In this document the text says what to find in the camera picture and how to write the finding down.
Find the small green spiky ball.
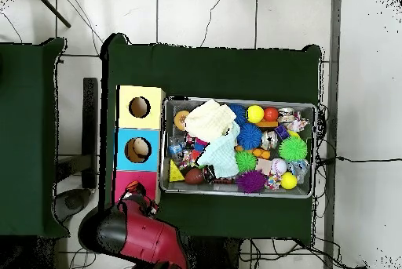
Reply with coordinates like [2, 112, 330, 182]
[235, 151, 258, 173]

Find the large yellow ball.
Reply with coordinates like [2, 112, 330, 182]
[245, 104, 265, 124]

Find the silver mesh bin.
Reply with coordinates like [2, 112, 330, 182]
[160, 96, 316, 199]

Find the yellow toy cheese wedge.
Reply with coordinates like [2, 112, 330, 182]
[168, 158, 186, 183]

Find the purple spiky ball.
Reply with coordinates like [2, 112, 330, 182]
[236, 169, 268, 194]

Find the wooden box with three holes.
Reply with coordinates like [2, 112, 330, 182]
[111, 85, 166, 213]

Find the toy burger bun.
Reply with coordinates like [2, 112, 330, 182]
[174, 109, 191, 132]

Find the cream cloth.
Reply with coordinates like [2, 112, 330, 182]
[184, 98, 237, 143]

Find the grey stand base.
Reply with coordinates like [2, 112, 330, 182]
[53, 188, 92, 223]

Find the blue spiky ball with eyes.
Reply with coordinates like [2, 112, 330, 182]
[236, 122, 263, 151]

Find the black upright panel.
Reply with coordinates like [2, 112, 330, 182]
[82, 77, 99, 188]

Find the black floor cable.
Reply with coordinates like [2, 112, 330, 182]
[316, 154, 402, 166]

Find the large green spiky ball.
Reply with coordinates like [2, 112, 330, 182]
[278, 136, 308, 162]

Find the black tripod leg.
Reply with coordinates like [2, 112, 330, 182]
[32, 0, 72, 28]

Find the dark green table cloth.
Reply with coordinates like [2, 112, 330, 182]
[99, 32, 323, 246]
[0, 38, 71, 239]

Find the mint green cloth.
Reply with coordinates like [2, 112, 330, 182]
[196, 122, 241, 179]

